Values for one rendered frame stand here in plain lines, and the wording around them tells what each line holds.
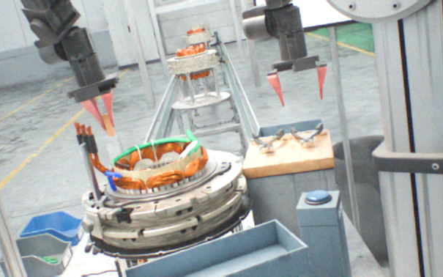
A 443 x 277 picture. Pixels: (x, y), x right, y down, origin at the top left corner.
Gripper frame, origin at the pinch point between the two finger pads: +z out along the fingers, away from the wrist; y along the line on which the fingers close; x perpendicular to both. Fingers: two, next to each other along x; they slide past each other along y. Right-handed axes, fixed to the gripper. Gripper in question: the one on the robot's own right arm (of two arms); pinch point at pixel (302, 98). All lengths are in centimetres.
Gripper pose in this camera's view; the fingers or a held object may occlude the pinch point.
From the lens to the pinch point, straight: 112.7
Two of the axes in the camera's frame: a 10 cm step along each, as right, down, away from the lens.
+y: -9.7, 1.7, 1.9
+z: 2.1, 9.5, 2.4
